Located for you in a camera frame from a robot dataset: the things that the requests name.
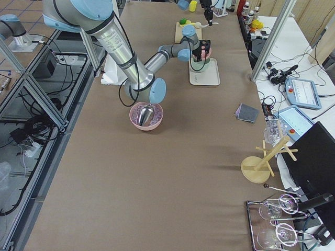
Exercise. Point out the large pink bowl with glassware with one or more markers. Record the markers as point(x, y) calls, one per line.
point(157, 119)

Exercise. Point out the blue teach pendant far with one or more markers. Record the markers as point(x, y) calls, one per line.
point(302, 93)

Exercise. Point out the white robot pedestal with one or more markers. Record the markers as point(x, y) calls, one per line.
point(112, 70)

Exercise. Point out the blue teach pendant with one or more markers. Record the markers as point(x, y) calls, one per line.
point(302, 93)
point(296, 122)

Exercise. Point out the grey and purple cloths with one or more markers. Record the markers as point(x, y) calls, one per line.
point(246, 113)

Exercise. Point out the wooden mug tree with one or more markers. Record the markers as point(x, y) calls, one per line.
point(258, 170)

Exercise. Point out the green bowl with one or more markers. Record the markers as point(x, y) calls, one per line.
point(200, 66)

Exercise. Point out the clear glass mug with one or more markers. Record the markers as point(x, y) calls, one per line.
point(274, 131)

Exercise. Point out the green lime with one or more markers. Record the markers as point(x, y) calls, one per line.
point(182, 21)

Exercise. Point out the black monitor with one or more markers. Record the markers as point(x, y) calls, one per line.
point(314, 169)

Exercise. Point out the metal ice scoop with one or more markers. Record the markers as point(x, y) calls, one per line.
point(145, 115)

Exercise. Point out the aluminium frame post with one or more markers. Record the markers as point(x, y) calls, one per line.
point(276, 30)

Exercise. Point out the wooden cutting board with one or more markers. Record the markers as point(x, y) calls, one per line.
point(179, 35)

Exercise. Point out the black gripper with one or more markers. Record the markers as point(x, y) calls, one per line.
point(198, 51)
point(205, 3)

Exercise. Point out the white ceramic spoon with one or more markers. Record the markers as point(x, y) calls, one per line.
point(207, 25)

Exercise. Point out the blue teach pendant near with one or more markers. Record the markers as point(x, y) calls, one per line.
point(296, 122)

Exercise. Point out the wire glass rack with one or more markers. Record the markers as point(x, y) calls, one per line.
point(271, 223)

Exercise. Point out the yellow cup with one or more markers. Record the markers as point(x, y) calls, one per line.
point(192, 6)

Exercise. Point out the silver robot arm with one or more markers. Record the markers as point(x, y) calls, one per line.
point(184, 4)
point(97, 18)

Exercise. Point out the white rabbit tray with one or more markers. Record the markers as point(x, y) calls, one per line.
point(209, 77)

